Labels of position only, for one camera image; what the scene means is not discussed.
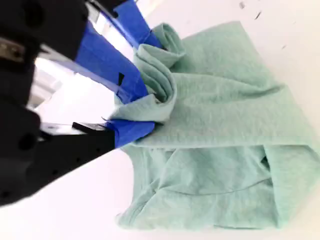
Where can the mint green t-shirt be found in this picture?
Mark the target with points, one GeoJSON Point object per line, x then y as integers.
{"type": "Point", "coordinates": [225, 100]}

